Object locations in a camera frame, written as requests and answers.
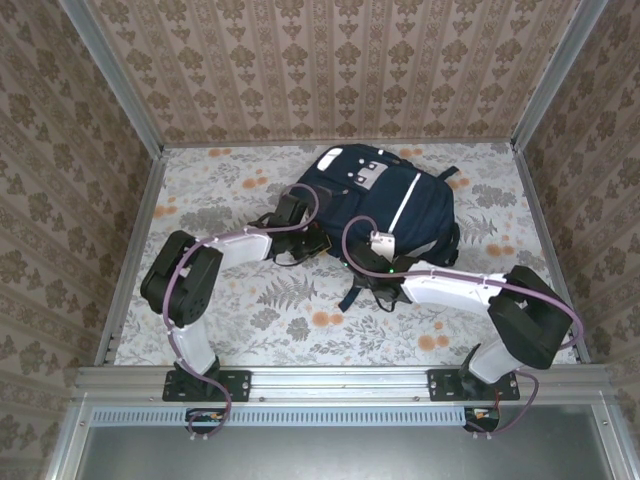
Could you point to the aluminium mounting rail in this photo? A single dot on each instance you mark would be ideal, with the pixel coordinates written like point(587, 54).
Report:
point(340, 385)

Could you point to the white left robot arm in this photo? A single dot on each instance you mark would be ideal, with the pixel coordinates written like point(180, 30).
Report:
point(240, 245)

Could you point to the aluminium side rail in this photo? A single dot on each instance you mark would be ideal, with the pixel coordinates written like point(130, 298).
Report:
point(148, 200)
point(542, 225)

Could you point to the floral tablecloth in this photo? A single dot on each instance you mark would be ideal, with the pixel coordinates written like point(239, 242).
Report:
point(250, 320)

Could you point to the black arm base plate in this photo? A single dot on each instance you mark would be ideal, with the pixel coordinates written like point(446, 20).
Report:
point(442, 385)
point(235, 385)

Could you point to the grey metal panel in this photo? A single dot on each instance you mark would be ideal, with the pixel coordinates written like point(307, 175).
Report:
point(350, 455)

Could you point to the navy blue backpack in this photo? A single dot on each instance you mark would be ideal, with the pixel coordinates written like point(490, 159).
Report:
point(390, 200)

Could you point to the aluminium frame post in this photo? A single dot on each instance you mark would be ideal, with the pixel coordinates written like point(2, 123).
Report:
point(560, 75)
point(110, 75)

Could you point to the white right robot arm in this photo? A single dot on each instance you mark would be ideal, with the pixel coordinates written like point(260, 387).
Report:
point(450, 287)

